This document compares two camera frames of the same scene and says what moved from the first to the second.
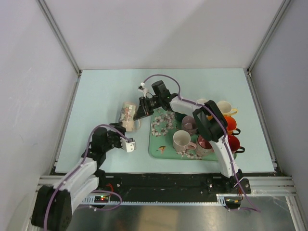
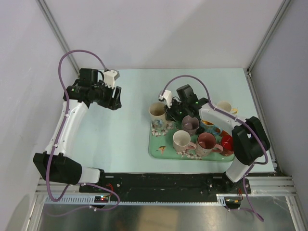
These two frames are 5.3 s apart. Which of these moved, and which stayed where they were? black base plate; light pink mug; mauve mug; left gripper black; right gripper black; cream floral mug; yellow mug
Moved: right gripper black; left gripper black; cream floral mug
Stayed: yellow mug; black base plate; mauve mug; light pink mug
